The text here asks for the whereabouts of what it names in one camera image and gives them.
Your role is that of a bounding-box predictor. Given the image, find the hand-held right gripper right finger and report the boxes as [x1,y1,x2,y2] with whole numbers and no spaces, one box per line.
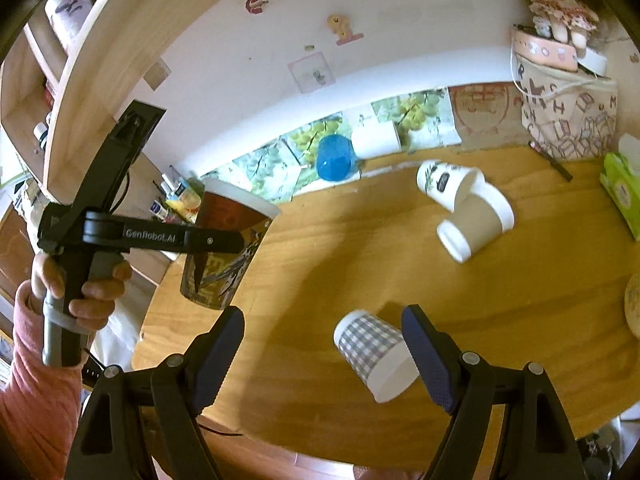
[400,304,588,480]

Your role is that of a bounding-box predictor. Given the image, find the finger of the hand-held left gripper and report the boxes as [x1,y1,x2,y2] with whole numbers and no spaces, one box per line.
[182,227,247,297]

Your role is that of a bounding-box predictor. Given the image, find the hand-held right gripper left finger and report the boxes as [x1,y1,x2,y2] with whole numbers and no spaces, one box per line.
[65,305,246,480]

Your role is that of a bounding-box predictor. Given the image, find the dark printed paper cup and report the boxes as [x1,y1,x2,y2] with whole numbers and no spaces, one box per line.
[180,177,282,310]

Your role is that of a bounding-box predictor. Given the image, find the checkered paper cup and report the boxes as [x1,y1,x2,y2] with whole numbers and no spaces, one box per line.
[333,309,421,404]

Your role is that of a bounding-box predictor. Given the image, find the person's left forearm pink sleeve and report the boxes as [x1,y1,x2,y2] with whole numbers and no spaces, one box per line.
[0,280,85,480]

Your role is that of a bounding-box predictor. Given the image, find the brown kraft paper cup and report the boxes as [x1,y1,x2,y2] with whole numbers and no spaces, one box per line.
[436,182,516,264]

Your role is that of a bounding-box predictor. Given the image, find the blue plastic cup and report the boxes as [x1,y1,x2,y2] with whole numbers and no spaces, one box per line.
[315,134,357,182]

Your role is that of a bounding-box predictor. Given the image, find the white cup with black label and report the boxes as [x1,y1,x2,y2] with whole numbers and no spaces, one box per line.
[416,159,486,212]

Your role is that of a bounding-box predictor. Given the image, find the plain white paper cup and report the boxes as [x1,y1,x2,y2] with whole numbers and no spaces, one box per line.
[350,122,402,160]

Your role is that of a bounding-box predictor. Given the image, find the person's left hand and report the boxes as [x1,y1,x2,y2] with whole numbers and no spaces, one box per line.
[31,252,134,334]

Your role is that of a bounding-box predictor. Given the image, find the yellow packet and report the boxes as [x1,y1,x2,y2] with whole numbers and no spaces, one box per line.
[167,187,202,224]

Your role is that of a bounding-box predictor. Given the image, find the grape picture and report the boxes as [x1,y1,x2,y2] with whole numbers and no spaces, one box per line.
[279,112,347,167]
[370,87,461,153]
[201,142,307,197]

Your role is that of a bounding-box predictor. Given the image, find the wooden bookshelf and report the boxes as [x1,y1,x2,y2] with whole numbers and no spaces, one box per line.
[0,0,326,281]

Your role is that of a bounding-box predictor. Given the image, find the beige round object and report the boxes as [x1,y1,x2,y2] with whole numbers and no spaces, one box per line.
[624,275,640,339]

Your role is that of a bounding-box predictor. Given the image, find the white printed canister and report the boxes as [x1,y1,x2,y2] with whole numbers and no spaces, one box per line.
[44,0,93,53]

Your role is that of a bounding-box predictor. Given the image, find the dark pen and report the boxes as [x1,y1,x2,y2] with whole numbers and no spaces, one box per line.
[529,141,574,181]

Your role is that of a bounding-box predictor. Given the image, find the brown crest poster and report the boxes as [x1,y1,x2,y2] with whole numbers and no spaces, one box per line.
[447,82,524,149]

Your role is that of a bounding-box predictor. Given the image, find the green tissue box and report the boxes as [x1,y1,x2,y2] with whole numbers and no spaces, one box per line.
[599,132,640,241]

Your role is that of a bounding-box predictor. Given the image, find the letter printed fabric bag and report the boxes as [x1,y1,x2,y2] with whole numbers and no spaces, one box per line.
[515,52,620,162]

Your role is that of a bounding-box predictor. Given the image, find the pink round tin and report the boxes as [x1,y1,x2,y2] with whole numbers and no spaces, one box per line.
[511,27,581,72]

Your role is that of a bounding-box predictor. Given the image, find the doll in floral dress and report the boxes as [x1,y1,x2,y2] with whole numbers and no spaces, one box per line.
[529,0,600,51]

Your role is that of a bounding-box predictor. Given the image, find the black cable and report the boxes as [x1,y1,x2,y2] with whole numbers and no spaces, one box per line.
[199,422,243,437]

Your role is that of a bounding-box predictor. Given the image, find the pink framed wall drawing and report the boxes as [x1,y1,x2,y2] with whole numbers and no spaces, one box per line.
[287,50,336,94]

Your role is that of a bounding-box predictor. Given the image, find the yellow cartoon wall sticker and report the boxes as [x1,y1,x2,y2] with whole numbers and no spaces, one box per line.
[327,12,365,47]

